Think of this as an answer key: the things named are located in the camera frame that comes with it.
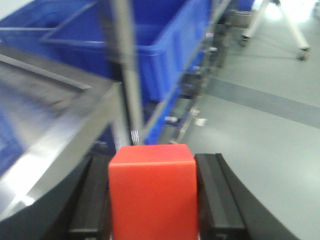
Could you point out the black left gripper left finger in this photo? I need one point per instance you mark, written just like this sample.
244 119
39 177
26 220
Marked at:
78 208

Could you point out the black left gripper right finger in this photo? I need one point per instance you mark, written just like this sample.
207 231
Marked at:
227 209

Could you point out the stainless steel cart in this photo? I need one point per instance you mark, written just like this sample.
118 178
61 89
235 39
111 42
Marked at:
56 113

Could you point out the red cube block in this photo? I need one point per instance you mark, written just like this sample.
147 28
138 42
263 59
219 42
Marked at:
153 192

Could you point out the metal flow rack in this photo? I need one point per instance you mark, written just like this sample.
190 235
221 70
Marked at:
146 45

